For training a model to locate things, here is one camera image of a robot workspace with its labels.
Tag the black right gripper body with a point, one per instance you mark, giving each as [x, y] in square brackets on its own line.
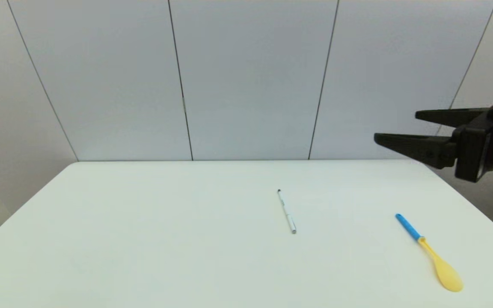
[486, 145]

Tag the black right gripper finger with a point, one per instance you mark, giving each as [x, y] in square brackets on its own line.
[456, 117]
[426, 149]

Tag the white pen with blue print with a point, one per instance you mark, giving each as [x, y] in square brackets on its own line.
[287, 212]

